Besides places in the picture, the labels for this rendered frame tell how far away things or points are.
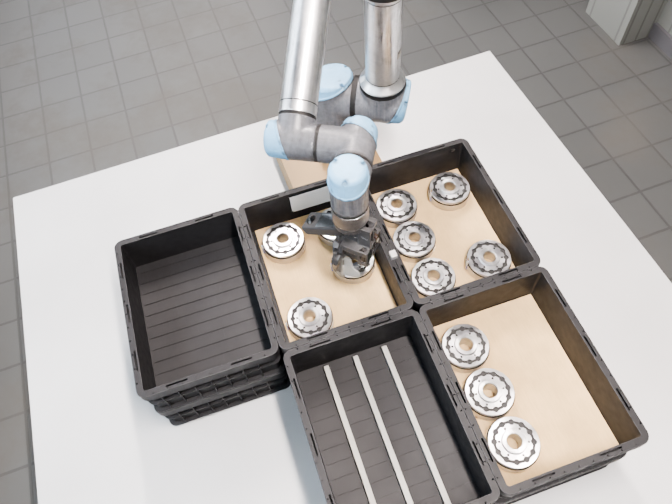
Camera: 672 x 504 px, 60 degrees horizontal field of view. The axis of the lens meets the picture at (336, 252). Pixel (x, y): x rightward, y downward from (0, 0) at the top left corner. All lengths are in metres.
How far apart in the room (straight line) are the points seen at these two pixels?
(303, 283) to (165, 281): 0.34
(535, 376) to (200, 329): 0.75
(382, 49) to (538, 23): 2.14
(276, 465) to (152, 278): 0.54
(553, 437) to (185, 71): 2.60
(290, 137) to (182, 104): 1.99
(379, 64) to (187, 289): 0.70
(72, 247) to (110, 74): 1.76
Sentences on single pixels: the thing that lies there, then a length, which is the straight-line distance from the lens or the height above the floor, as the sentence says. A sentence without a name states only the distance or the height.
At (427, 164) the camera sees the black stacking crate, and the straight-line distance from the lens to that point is 1.53.
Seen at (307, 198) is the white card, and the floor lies 0.90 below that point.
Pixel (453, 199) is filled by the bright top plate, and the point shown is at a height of 0.86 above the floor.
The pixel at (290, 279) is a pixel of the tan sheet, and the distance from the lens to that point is 1.40.
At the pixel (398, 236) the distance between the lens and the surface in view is 1.42.
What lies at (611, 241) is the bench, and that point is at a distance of 1.72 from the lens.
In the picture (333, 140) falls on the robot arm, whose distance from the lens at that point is 1.13.
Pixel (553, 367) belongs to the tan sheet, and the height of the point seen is 0.83.
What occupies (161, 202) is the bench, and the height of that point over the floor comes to 0.70.
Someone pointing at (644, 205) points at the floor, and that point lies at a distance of 2.76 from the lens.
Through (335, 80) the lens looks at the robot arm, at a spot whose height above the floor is 1.02.
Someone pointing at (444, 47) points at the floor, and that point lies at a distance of 3.25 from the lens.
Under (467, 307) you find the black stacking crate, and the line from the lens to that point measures 1.33.
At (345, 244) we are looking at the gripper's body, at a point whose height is 1.02.
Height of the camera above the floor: 2.05
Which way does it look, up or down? 58 degrees down
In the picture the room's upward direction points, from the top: 7 degrees counter-clockwise
